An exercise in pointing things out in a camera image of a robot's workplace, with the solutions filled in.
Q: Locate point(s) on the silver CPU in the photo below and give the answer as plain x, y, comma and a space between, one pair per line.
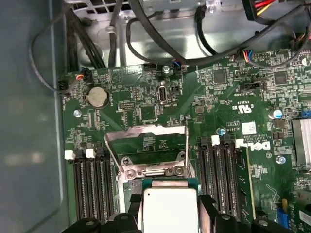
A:
170, 208

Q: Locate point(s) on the green RAM stick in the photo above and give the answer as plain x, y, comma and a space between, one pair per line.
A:
243, 182

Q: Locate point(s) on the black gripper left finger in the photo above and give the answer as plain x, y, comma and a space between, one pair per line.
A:
124, 223

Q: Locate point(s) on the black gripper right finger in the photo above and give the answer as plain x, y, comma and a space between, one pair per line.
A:
218, 224

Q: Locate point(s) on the black power connector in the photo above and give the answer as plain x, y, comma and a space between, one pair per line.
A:
251, 9

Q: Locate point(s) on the CPU socket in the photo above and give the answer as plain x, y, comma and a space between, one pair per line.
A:
136, 173

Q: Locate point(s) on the open black PC case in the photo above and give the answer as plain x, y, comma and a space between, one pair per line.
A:
24, 121

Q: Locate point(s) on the metal socket cover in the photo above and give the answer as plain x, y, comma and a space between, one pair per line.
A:
145, 131

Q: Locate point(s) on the green motherboard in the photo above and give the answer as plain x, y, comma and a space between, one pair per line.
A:
218, 109

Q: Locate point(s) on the silver finned heatsink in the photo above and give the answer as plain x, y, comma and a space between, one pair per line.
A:
302, 140

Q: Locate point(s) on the RAM slot white latches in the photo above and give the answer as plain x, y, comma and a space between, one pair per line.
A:
237, 143
79, 184
217, 182
101, 184

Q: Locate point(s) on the coin cell battery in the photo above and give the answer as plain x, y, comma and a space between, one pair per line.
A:
98, 97

